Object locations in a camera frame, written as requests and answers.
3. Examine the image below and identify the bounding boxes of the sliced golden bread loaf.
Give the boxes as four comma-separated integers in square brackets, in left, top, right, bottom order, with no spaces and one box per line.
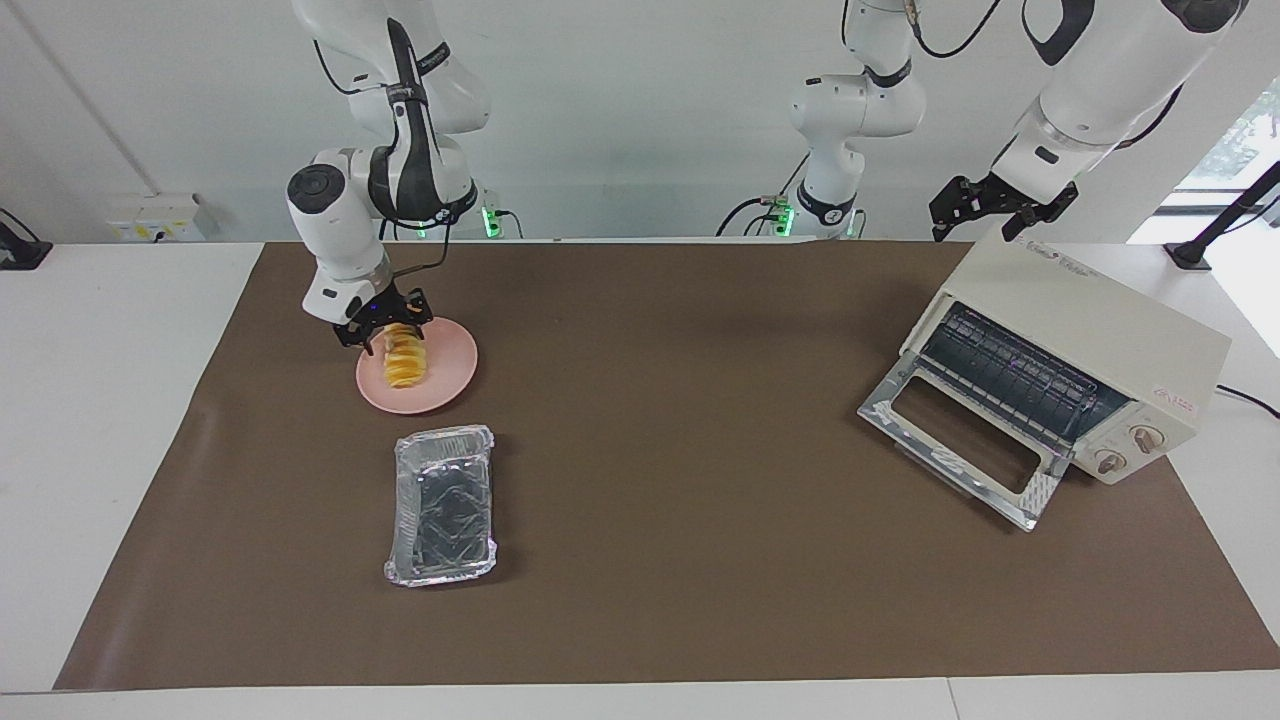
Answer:
[383,323,431,391]

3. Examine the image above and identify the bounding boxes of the cream toaster oven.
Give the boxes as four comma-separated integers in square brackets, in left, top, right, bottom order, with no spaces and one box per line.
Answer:
[858,243,1233,533]

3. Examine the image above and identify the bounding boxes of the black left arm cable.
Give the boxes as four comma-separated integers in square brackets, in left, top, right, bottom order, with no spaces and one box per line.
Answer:
[908,0,1186,151]

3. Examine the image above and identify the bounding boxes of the oven wire rack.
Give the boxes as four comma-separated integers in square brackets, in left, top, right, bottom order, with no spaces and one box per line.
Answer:
[918,303,1133,448]

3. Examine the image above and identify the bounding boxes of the glass oven door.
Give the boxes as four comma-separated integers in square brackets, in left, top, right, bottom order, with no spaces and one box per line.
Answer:
[858,358,1071,533]

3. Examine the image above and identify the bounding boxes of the black oven power cable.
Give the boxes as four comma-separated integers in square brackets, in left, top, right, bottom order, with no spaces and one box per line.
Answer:
[1215,385,1280,419]

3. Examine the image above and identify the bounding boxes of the black table clamp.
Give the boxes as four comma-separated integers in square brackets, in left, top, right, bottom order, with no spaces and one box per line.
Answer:
[0,208,53,271]

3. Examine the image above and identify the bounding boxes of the brown table mat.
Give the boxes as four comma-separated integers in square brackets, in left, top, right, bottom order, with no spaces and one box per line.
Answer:
[53,240,1280,691]

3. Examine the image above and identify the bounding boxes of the black left base cable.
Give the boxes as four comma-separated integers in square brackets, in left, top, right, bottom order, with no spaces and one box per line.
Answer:
[715,150,811,238]

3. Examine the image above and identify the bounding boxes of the pink round plate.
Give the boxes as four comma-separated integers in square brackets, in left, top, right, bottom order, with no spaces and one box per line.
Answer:
[356,316,479,415]

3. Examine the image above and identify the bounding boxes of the black camera stand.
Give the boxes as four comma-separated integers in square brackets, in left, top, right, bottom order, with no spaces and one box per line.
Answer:
[1165,160,1280,271]

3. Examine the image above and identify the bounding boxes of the aluminium foil baking tray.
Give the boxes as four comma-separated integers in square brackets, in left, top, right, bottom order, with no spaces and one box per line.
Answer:
[384,425,498,588]

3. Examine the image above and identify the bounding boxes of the white wall socket box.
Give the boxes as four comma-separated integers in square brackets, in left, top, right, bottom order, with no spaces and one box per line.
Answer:
[105,195,206,244]

